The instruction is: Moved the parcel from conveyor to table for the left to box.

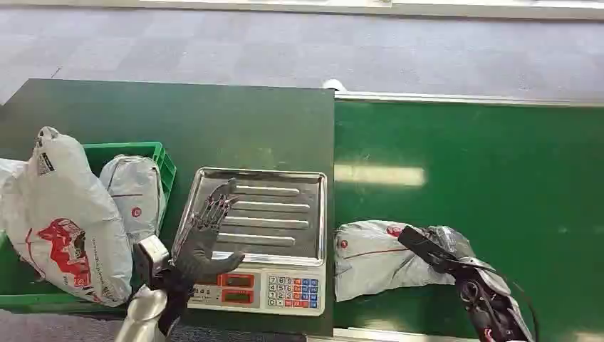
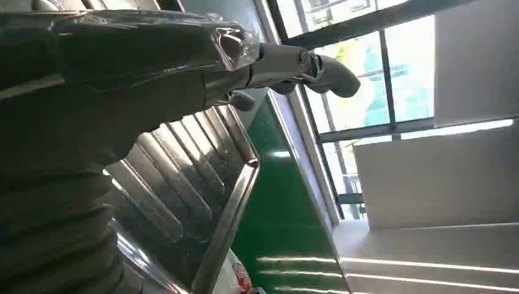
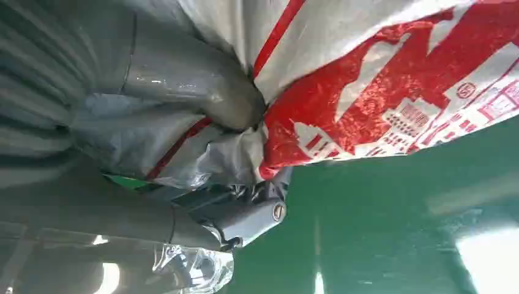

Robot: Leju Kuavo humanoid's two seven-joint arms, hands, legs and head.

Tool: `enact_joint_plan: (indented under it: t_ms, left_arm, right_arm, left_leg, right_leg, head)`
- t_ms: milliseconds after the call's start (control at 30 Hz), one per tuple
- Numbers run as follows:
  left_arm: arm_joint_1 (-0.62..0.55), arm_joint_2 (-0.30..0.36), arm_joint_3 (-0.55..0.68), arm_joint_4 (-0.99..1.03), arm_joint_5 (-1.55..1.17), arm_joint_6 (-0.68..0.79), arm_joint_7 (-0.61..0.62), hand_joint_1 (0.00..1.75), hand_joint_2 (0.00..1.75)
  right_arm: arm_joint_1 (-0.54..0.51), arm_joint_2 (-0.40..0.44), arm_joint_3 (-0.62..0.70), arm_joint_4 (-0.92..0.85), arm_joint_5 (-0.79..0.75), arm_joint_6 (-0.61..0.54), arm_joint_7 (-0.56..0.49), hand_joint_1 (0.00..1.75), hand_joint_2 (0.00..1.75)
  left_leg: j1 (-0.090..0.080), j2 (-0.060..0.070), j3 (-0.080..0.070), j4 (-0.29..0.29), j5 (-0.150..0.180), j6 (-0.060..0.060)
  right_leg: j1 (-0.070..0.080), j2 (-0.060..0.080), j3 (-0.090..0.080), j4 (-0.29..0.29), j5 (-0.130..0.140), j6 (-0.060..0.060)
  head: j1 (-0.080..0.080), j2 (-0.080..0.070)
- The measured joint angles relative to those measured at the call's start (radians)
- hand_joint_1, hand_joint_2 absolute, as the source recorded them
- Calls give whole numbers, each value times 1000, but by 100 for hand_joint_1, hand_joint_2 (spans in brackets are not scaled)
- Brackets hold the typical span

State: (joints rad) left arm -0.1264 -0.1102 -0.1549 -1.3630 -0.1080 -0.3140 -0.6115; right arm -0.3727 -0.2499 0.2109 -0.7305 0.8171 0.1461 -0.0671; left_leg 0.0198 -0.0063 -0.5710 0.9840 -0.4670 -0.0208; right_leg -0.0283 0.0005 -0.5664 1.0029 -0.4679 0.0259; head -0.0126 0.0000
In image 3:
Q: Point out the clear plastic wrapped parcel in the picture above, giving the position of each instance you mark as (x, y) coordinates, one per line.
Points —
(202, 268)

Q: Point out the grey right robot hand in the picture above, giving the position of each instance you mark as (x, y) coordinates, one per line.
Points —
(182, 77)

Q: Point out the ribbed grey right arm sleeve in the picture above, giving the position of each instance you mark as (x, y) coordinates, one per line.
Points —
(32, 81)

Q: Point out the green crate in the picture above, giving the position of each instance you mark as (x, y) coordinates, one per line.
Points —
(365, 227)

